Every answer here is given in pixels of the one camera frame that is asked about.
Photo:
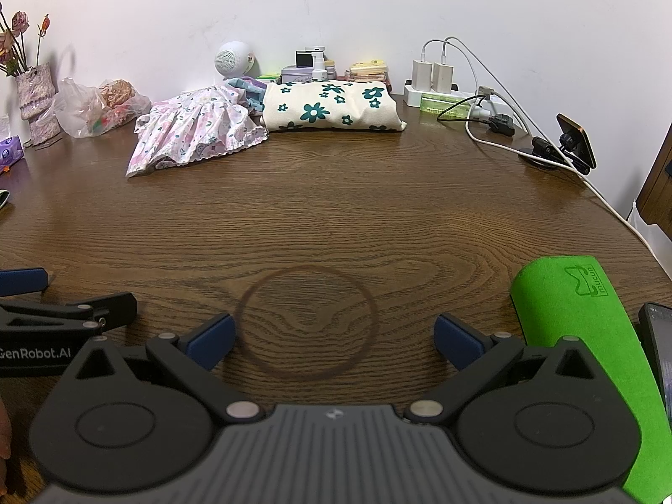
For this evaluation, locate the white charger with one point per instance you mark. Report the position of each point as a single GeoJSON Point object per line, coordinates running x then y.
{"type": "Point", "coordinates": [442, 77]}
{"type": "Point", "coordinates": [421, 74]}

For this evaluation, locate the green transparent box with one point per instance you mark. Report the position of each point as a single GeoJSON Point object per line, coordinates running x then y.
{"type": "Point", "coordinates": [446, 103]}

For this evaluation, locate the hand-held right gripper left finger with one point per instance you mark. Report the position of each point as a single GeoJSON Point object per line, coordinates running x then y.
{"type": "Point", "coordinates": [212, 344]}

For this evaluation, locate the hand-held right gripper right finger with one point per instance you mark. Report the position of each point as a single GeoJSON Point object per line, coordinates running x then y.
{"type": "Point", "coordinates": [458, 344]}

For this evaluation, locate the white spray bottle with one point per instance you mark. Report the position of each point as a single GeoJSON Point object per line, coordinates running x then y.
{"type": "Point", "coordinates": [318, 68]}

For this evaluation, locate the stack of pink yellow boxes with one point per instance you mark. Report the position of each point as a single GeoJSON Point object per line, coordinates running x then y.
{"type": "Point", "coordinates": [369, 71]}

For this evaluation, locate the white power strip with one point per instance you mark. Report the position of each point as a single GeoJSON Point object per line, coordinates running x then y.
{"type": "Point", "coordinates": [412, 95]}

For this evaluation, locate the black adapter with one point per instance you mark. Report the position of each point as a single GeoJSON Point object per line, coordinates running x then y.
{"type": "Point", "coordinates": [501, 124]}

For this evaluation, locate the purple tissue pack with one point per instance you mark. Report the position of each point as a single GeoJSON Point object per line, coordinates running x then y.
{"type": "Point", "coordinates": [10, 151]}

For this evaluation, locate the dried flowers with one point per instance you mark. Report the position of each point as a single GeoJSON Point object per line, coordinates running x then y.
{"type": "Point", "coordinates": [18, 23]}

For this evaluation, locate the small black screen device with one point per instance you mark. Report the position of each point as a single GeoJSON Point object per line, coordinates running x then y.
{"type": "Point", "coordinates": [303, 59]}

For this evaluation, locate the black phone on stand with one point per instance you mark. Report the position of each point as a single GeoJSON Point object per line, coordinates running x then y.
{"type": "Point", "coordinates": [575, 142]}

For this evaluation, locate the cream garment with teal flowers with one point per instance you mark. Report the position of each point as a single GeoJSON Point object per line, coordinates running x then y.
{"type": "Point", "coordinates": [336, 105]}

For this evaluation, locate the pastel pink and blue garment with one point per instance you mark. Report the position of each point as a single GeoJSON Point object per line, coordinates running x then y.
{"type": "Point", "coordinates": [249, 92]}

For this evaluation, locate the green cylinder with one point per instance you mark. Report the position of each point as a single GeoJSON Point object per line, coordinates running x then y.
{"type": "Point", "coordinates": [572, 304]}

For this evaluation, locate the lilac box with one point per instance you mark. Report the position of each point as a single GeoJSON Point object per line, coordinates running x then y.
{"type": "Point", "coordinates": [295, 74]}

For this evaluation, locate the round white speaker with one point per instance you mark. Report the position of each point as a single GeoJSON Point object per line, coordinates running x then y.
{"type": "Point", "coordinates": [231, 58]}

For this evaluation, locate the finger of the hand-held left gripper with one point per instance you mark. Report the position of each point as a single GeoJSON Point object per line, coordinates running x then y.
{"type": "Point", "coordinates": [113, 310]}
{"type": "Point", "coordinates": [23, 281]}

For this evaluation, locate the textured lilac vase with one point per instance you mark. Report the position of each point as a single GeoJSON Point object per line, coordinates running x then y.
{"type": "Point", "coordinates": [37, 100]}

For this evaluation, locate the pink floral dress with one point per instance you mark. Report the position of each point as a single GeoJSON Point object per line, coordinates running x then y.
{"type": "Point", "coordinates": [194, 126]}

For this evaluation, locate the clear plastic bag of snacks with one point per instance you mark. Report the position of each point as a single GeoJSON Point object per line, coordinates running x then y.
{"type": "Point", "coordinates": [89, 110]}

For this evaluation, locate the white bag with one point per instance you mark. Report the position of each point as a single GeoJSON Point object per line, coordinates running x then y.
{"type": "Point", "coordinates": [646, 231]}

